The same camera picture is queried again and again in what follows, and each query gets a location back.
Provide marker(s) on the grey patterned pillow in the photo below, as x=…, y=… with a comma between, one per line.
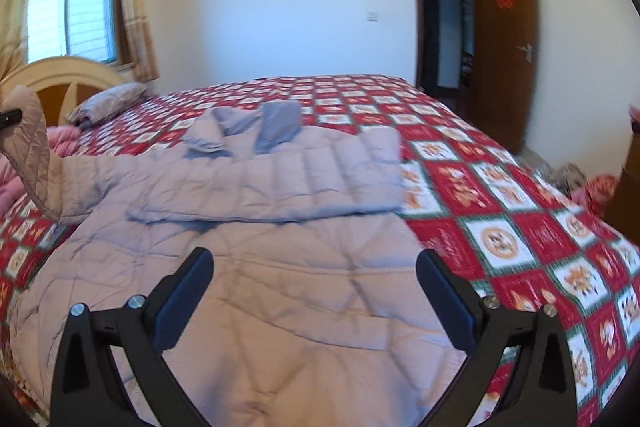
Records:
x=110, y=99

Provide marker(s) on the pale puffer jacket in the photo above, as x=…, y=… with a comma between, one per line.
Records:
x=280, y=187

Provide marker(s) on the grey cloth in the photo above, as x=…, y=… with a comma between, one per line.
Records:
x=570, y=177

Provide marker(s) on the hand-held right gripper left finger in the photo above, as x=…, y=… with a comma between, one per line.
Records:
x=182, y=302

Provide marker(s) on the brown wooden door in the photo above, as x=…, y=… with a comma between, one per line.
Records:
x=500, y=72

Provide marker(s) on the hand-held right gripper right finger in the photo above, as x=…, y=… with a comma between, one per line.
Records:
x=452, y=302

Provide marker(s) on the pink quilt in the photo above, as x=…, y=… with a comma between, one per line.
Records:
x=62, y=139

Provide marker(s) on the cream wooden headboard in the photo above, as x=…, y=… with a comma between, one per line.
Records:
x=55, y=72

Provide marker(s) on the red checkered printed blanket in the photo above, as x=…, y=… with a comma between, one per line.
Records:
x=500, y=207

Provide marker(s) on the white light switch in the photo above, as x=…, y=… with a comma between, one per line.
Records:
x=372, y=15

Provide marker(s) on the red patterned bag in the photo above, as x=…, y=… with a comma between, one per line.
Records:
x=602, y=189

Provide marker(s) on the brown door frame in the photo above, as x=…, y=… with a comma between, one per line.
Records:
x=414, y=7

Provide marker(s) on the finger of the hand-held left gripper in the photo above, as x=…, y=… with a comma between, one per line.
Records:
x=10, y=118

